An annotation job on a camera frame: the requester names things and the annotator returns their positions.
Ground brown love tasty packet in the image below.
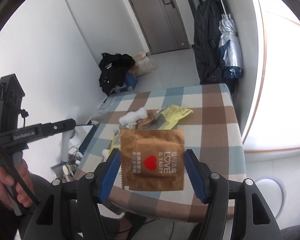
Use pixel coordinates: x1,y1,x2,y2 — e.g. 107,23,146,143
120,129,185,191

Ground yellow plastic bag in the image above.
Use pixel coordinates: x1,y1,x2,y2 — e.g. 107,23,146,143
158,105,193,129

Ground yellow printed wrapper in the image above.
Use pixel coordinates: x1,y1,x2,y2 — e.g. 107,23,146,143
109,128,121,152

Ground white trash bin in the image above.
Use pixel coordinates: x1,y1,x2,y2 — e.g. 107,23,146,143
255,176,287,219

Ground person's left hand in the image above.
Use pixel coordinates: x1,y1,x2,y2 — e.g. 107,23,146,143
0,159,34,210

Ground clear plastic bag on floor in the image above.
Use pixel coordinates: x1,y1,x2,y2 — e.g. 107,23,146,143
91,97,115,121

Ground white foam piece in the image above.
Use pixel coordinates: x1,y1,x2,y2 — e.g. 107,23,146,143
119,107,148,126

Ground orange snack packet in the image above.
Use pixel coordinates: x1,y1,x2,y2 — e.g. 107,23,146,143
136,118,154,129

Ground black clothes pile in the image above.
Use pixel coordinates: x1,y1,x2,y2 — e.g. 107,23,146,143
99,53,135,96

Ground blue box on floor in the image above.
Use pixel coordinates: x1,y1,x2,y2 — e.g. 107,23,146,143
114,72,138,94

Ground checkered tablecloth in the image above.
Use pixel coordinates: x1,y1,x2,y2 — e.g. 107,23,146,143
75,84,246,222

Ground beige paper bag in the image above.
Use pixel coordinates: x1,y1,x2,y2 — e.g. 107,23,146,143
133,52,157,77

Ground grey entrance door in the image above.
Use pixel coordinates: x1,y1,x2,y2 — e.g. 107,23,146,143
129,0,190,54

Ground silver blue folded umbrella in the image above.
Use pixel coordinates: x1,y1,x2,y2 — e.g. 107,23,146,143
218,0,243,79

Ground black hanging backpack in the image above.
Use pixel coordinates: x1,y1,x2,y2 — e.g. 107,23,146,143
193,0,224,85

